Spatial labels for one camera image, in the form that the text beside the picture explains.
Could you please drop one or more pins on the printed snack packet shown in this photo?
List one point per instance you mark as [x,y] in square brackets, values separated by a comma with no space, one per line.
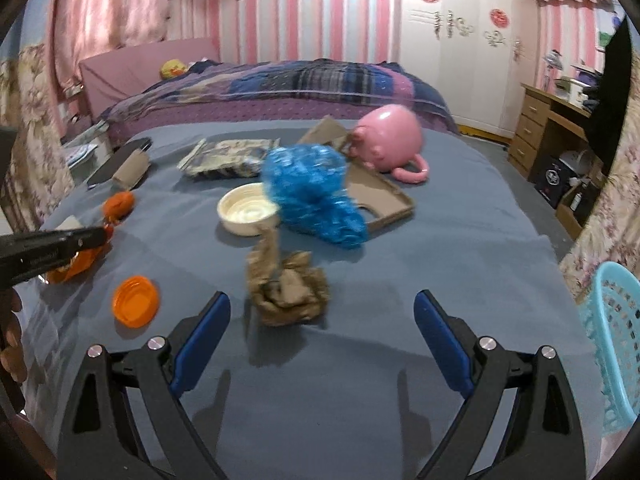
[225,156]

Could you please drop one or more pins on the teal plastic basket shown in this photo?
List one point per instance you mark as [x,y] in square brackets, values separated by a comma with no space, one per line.
[611,340]

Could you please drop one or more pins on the crumpled blue plastic bag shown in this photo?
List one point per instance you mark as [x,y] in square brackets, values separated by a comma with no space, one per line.
[310,185]

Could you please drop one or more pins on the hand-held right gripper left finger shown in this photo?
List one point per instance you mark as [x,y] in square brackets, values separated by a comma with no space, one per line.
[200,345]

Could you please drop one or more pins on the small framed landscape picture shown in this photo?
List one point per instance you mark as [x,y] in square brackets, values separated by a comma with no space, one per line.
[607,27]

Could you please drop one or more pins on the open cardboard box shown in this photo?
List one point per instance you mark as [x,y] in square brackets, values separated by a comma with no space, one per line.
[577,210]

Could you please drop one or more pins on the floral cloth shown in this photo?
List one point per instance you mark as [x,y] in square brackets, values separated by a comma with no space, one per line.
[30,125]
[607,215]

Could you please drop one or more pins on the orange plastic wrapper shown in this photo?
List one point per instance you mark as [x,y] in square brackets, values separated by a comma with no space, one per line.
[75,267]

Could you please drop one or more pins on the black box with white emblem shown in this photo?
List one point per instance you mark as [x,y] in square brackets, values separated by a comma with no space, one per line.
[552,177]

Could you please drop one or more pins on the orange peel piece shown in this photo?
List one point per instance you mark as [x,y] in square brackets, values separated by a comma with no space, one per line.
[119,205]

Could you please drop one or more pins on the wooden desk with drawers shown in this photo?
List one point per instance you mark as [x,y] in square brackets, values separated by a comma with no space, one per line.
[537,115]

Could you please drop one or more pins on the bed with pink headboard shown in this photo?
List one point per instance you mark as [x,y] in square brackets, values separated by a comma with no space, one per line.
[130,67]

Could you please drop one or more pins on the orange round lid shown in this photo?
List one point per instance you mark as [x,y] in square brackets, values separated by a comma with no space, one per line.
[135,302]

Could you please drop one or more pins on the person's left hand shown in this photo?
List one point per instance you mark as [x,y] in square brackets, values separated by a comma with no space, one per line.
[11,340]

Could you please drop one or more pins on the crumpled brown paper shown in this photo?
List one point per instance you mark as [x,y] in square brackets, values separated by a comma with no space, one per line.
[285,290]

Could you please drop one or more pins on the cardboard tube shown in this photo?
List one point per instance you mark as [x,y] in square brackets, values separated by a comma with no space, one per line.
[131,170]

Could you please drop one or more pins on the white box on desk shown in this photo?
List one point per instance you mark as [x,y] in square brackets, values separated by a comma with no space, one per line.
[570,89]

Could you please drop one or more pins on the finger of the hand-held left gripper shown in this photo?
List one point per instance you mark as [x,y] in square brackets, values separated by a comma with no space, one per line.
[90,239]

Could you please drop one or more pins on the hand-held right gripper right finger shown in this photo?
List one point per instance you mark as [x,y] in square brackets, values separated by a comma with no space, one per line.
[442,345]

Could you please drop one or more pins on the patchwork quilt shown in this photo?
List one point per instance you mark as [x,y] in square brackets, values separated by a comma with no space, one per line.
[310,82]

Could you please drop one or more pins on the white wardrobe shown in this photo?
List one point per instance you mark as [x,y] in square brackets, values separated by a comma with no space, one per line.
[465,65]

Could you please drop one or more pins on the black hanging garment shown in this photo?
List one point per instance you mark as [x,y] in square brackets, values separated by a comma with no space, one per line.
[612,105]

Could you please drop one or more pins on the white round bowl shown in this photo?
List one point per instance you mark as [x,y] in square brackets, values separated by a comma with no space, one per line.
[240,210]

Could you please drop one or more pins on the grey-blue table cloth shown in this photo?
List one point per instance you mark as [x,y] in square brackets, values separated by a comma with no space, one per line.
[400,270]

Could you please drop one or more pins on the yellow duck plush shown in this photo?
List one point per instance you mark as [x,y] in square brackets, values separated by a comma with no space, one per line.
[173,68]

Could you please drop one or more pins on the black phone case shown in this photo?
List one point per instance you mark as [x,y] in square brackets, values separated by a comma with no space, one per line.
[106,169]

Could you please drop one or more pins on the bedside table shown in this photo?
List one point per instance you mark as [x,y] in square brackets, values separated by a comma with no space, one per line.
[82,147]

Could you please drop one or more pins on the pink pig-shaped mug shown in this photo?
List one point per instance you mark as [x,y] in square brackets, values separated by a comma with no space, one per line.
[390,130]

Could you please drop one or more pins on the pink striped curtain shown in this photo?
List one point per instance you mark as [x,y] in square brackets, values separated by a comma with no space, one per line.
[125,5]

